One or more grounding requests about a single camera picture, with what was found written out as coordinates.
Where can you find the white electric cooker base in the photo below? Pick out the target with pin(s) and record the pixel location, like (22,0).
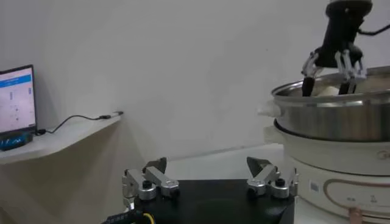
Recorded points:
(329,164)

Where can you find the white side table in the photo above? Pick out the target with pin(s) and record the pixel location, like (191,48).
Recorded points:
(61,140)

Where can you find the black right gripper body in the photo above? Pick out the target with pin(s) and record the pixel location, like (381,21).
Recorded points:
(342,30)

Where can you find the white steamed baozi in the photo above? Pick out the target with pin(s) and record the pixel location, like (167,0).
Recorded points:
(329,91)

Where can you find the stainless steel steamer basket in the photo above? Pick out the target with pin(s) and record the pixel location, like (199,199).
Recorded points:
(335,118)

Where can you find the small grey adapter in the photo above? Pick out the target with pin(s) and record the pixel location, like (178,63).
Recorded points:
(114,114)

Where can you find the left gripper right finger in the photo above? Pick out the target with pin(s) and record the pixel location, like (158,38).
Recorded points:
(263,179)

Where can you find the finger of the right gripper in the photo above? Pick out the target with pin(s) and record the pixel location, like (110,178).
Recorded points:
(347,73)
(308,85)

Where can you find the blue computer mouse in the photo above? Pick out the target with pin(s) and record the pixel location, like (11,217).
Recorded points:
(15,142)

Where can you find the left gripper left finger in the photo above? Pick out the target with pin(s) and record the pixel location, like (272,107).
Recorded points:
(160,181)

